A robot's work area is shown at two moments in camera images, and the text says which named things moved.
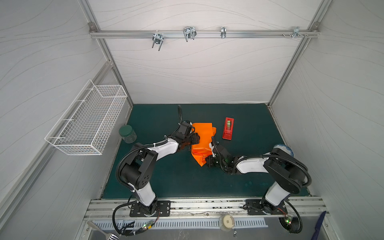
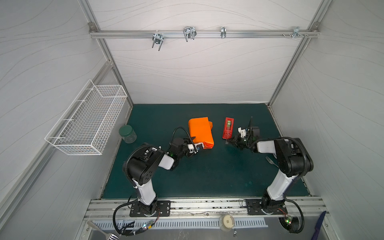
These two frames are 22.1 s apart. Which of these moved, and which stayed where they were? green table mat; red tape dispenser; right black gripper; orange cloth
Moved: orange cloth; right black gripper
Stayed: red tape dispenser; green table mat
